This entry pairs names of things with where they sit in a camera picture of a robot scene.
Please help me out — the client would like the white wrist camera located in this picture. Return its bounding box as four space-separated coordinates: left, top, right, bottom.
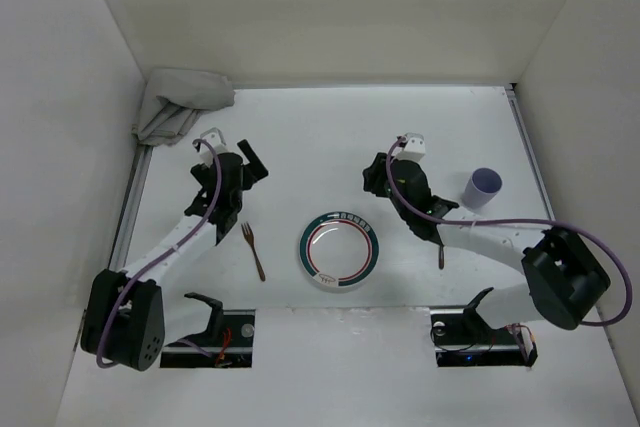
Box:
395 132 426 163
192 128 228 167

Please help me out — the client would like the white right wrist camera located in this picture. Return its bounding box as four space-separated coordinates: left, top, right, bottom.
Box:
395 132 426 163

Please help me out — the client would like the white plate with coloured rim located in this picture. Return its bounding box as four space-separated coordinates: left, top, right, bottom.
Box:
298 211 380 291

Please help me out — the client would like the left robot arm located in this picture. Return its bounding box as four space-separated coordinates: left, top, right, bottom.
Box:
80 129 269 372

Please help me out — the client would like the brown wooden fork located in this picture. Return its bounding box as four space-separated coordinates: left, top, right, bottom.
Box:
241 222 266 282

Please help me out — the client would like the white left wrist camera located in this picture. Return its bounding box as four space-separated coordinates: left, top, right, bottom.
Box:
192 128 228 167

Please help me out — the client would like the lilac cup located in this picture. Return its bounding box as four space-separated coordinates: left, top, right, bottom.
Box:
461 167 503 209

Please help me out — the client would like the brown wooden spoon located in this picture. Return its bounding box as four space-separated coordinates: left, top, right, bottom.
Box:
438 245 445 270

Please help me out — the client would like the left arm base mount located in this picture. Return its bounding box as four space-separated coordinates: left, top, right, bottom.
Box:
159 292 256 369

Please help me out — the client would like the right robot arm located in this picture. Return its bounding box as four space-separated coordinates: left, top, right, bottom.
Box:
363 153 611 330

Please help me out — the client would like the grey cloth napkin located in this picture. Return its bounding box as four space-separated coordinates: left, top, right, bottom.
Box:
132 68 235 147

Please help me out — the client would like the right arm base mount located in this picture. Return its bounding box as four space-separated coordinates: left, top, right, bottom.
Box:
429 288 538 368

